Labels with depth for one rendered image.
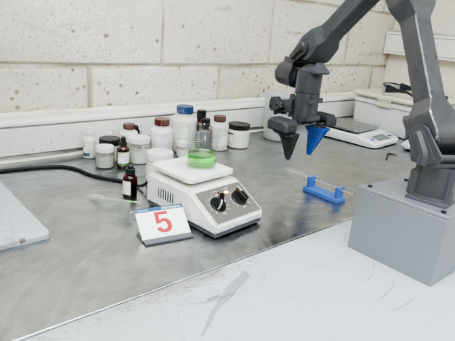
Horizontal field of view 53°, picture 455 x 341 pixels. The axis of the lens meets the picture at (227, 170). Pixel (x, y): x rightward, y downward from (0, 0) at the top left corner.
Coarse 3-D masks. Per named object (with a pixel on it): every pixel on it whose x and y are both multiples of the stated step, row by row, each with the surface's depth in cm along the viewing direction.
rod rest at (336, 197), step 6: (312, 180) 107; (306, 186) 107; (312, 186) 108; (342, 186) 102; (312, 192) 106; (318, 192) 104; (324, 192) 105; (330, 192) 105; (336, 192) 101; (342, 192) 102; (324, 198) 103; (330, 198) 102; (336, 198) 101; (342, 198) 102
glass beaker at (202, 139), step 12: (192, 132) 86; (204, 132) 85; (216, 132) 86; (192, 144) 86; (204, 144) 86; (216, 144) 88; (192, 156) 87; (204, 156) 87; (216, 156) 89; (192, 168) 88; (204, 168) 88
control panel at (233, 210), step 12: (204, 192) 83; (216, 192) 85; (228, 192) 86; (204, 204) 81; (228, 204) 84; (240, 204) 85; (252, 204) 87; (216, 216) 80; (228, 216) 82; (240, 216) 83
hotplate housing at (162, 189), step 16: (160, 176) 88; (224, 176) 91; (160, 192) 88; (176, 192) 84; (192, 192) 82; (192, 208) 82; (192, 224) 83; (208, 224) 80; (224, 224) 80; (240, 224) 84
